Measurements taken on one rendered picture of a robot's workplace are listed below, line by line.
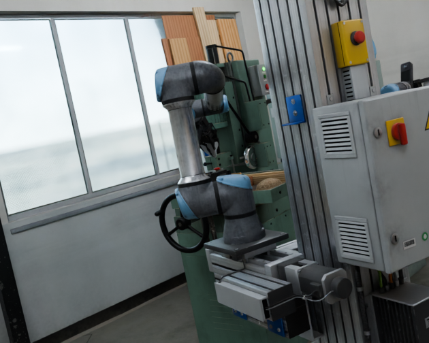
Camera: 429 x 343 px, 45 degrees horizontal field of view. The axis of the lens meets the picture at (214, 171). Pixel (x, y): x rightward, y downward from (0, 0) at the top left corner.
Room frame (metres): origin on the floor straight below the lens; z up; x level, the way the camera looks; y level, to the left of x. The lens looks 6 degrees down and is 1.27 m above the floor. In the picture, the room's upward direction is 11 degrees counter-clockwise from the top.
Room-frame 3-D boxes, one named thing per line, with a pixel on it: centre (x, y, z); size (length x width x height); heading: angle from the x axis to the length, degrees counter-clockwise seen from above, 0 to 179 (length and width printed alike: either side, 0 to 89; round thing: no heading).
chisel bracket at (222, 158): (2.65, -0.04, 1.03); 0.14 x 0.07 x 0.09; 142
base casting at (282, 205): (2.73, -0.10, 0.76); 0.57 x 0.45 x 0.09; 142
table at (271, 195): (2.50, -0.02, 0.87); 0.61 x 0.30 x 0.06; 52
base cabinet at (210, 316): (2.73, -0.10, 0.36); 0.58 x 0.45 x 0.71; 142
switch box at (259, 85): (2.80, -0.33, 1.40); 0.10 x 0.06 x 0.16; 142
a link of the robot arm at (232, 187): (1.82, -0.05, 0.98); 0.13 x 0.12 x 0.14; 90
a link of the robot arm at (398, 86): (2.14, -0.78, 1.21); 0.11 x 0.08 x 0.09; 133
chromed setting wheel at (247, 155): (2.66, -0.20, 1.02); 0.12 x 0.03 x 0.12; 142
